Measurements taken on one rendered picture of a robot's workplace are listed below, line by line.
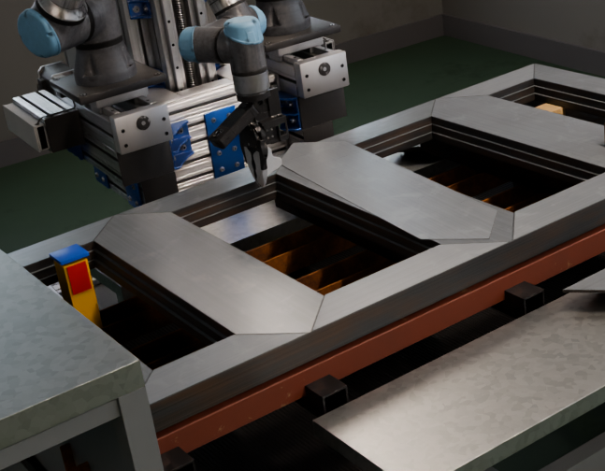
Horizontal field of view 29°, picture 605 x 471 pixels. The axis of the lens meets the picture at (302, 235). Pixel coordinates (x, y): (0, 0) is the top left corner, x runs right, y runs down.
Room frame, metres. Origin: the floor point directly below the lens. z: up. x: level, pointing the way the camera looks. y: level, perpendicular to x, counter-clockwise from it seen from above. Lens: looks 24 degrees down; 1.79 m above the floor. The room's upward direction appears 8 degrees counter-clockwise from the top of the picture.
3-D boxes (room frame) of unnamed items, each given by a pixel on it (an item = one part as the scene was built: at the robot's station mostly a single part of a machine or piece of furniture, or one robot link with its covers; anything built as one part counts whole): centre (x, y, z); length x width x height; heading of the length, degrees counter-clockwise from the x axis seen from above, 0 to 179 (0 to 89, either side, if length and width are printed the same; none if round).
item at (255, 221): (2.77, -0.09, 0.67); 1.30 x 0.20 x 0.03; 121
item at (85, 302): (2.10, 0.46, 0.78); 0.05 x 0.05 x 0.19; 31
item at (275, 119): (2.38, 0.05, 1.01); 0.09 x 0.08 x 0.12; 121
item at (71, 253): (2.10, 0.46, 0.88); 0.06 x 0.06 x 0.02; 31
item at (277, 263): (2.41, -0.07, 0.70); 1.66 x 0.08 x 0.05; 121
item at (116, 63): (2.79, 0.41, 1.09); 0.15 x 0.15 x 0.10
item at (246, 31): (2.37, 0.06, 1.17); 0.09 x 0.08 x 0.11; 54
